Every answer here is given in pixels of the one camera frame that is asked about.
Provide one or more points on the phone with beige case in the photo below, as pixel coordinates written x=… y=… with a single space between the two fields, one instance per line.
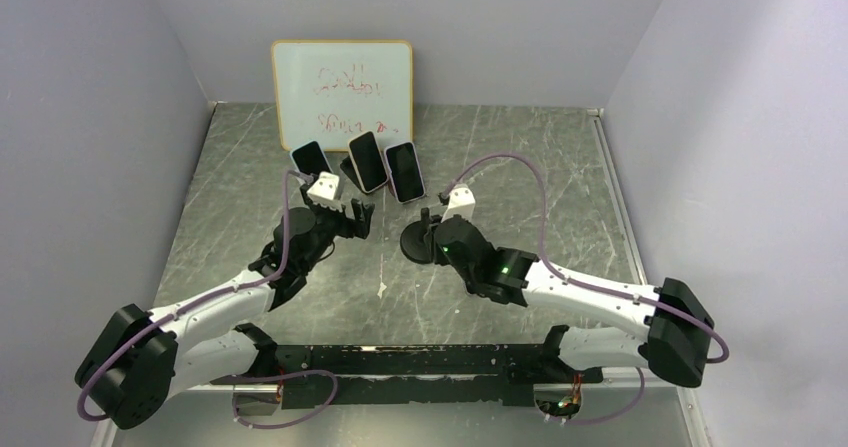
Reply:
x=367 y=161

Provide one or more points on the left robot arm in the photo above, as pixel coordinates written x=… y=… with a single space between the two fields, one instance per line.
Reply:
x=142 y=358

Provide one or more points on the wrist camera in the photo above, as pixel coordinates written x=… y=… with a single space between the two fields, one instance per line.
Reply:
x=326 y=191
x=459 y=201

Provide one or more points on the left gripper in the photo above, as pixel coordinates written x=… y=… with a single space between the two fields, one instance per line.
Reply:
x=348 y=227

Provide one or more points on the yellow framed whiteboard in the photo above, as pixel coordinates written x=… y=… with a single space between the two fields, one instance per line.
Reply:
x=331 y=91

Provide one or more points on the black folding phone stand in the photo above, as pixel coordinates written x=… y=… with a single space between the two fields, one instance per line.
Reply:
x=347 y=167

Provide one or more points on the phone with blue case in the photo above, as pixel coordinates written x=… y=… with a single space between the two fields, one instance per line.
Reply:
x=310 y=159

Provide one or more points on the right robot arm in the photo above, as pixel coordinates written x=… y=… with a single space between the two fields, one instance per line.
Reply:
x=665 y=329

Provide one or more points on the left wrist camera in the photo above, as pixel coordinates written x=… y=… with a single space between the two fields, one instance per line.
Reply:
x=326 y=191

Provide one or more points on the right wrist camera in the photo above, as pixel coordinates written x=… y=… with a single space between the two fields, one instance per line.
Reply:
x=459 y=201

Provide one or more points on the phone with lilac case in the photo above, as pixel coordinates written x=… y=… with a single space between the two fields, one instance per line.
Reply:
x=404 y=172

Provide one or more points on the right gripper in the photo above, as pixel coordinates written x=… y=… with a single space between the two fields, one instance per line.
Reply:
x=439 y=256

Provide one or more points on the black round base phone holder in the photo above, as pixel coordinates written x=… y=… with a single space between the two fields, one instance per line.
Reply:
x=416 y=240

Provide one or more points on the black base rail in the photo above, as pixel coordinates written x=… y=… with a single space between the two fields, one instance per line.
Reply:
x=382 y=375

